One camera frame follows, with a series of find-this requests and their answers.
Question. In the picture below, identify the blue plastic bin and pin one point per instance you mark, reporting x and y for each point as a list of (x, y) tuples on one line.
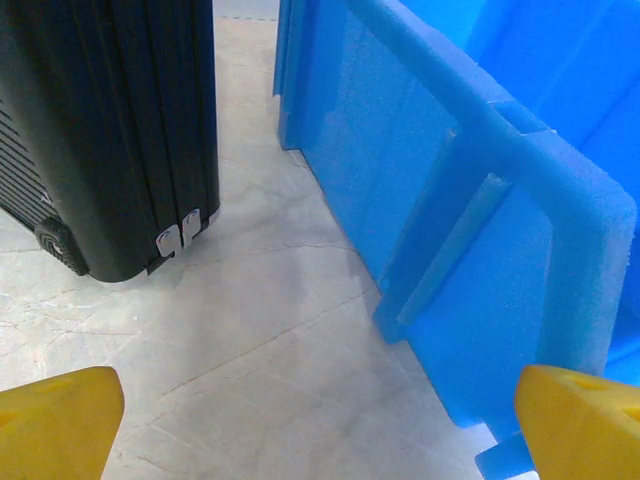
[(400, 175)]

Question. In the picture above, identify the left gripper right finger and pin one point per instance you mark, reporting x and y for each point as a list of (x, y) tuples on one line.
[(580, 430)]

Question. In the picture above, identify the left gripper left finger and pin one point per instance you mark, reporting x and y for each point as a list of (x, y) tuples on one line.
[(55, 425)]

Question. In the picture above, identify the black hard case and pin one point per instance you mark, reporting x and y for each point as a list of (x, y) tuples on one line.
[(110, 125)]

